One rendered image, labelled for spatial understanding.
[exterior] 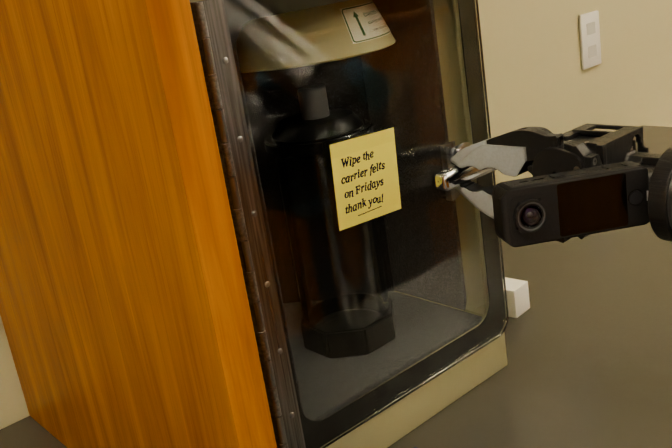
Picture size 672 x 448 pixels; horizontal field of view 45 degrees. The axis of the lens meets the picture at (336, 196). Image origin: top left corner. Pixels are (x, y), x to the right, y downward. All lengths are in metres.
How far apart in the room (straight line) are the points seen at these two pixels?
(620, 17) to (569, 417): 1.23
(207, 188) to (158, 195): 0.04
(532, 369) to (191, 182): 0.53
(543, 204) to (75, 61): 0.35
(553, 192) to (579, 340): 0.41
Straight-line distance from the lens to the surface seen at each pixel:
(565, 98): 1.75
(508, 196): 0.59
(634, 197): 0.63
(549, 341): 0.99
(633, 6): 1.97
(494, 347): 0.91
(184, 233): 0.53
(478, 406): 0.87
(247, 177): 0.63
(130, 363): 0.69
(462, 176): 0.72
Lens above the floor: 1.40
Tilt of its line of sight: 16 degrees down
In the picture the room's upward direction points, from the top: 9 degrees counter-clockwise
